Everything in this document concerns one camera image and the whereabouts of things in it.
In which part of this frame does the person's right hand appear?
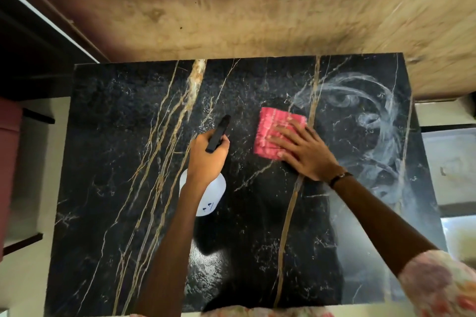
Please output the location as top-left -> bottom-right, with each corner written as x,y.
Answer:
268,118 -> 345,182

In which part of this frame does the person's left hand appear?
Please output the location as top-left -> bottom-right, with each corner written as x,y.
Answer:
185,128 -> 231,190

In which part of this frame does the pink cleaning cloth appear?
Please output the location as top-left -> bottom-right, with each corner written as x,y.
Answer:
254,107 -> 308,161

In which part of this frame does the white spray bottle black nozzle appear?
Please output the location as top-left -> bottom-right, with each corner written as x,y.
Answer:
179,115 -> 231,217

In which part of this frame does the person's right forearm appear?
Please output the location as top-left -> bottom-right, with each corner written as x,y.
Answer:
331,174 -> 440,277

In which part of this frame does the person's left forearm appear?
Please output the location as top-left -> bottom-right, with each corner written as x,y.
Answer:
133,179 -> 209,317

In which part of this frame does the floral garment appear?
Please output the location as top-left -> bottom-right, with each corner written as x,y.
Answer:
128,305 -> 335,317

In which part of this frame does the black bar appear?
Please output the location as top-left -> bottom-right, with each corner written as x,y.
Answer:
3,233 -> 44,256
22,108 -> 56,125

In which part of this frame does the floral garment sleeve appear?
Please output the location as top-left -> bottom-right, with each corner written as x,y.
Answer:
397,249 -> 476,317

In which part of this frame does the dark furniture with white edge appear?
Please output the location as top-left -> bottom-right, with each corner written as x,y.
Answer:
0,0 -> 111,103

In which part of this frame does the maroon cabinet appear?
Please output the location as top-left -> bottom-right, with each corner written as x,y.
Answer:
0,97 -> 24,262

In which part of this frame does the black wrist bracelet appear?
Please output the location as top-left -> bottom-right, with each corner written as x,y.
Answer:
329,171 -> 353,189

